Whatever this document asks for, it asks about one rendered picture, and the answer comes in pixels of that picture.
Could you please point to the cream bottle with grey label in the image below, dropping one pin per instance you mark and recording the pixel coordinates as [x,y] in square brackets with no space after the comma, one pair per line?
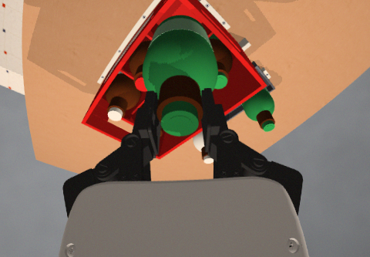
[198,142]

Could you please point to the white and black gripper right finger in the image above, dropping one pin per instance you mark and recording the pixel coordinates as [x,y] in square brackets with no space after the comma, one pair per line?
[233,158]

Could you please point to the dark grey tray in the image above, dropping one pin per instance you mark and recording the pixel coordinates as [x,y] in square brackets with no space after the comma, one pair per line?
[240,109]

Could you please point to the green bottle with pale label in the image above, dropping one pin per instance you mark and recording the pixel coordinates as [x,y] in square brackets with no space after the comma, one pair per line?
[260,108]

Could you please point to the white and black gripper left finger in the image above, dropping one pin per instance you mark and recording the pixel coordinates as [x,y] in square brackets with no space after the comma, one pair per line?
[132,159]

